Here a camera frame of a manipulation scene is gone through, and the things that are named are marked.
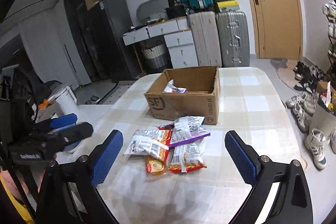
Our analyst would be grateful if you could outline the yellow sleeve forearm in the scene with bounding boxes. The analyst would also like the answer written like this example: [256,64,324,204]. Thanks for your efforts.
[1,170,34,223]

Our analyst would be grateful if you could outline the orange white snack bag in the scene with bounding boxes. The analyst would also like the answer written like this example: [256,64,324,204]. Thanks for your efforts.
[168,138,207,173]

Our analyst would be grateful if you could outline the white high-top sneaker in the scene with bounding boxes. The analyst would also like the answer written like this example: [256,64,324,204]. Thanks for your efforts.
[304,128,330,170]

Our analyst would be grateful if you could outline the black refrigerator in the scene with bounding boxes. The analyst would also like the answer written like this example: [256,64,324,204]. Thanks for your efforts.
[88,0,141,81]

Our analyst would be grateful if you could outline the SF Express cardboard box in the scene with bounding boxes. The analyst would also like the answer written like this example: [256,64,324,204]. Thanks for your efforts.
[145,67,221,125]

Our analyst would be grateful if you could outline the paper shopping bag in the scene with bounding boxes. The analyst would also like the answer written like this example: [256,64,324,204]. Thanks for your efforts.
[309,81,335,136]

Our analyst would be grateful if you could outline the woven laundry basket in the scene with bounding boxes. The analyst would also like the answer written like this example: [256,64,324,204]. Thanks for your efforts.
[142,40,169,71]

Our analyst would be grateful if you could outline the grey aluminium suitcase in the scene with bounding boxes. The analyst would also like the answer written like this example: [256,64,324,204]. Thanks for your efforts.
[216,11,250,67]

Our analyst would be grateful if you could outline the white drawer cabinet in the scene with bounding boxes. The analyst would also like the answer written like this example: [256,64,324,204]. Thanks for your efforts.
[122,16,199,69]

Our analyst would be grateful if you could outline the grey oval mirror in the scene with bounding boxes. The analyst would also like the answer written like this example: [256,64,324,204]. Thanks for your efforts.
[136,0,169,24]

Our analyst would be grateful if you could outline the beige suitcase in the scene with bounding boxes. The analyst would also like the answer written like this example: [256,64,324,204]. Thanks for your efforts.
[188,11,222,68]

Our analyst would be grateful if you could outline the yellow black box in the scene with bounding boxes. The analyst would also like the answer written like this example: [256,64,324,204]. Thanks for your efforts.
[217,0,240,12]

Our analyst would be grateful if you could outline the shoe rack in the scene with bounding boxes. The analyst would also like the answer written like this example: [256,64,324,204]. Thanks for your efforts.
[322,1,336,71]

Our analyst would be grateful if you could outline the wooden door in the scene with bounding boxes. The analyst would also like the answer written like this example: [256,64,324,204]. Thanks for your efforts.
[249,0,302,60]

